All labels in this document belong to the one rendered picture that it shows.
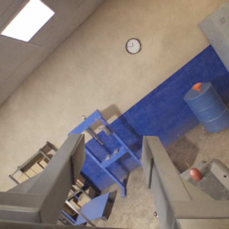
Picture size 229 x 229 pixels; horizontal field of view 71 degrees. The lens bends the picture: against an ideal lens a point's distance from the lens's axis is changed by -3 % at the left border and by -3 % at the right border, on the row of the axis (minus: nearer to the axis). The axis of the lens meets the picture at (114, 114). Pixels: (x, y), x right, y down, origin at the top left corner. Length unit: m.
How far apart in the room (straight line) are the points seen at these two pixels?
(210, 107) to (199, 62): 1.10
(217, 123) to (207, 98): 0.55
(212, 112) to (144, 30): 2.12
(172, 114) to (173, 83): 0.70
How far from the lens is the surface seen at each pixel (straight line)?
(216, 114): 3.63
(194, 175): 1.18
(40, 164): 4.52
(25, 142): 4.81
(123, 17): 3.89
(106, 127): 3.42
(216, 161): 1.28
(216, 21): 3.75
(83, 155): 0.16
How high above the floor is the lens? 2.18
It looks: 11 degrees down
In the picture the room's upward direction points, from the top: 41 degrees counter-clockwise
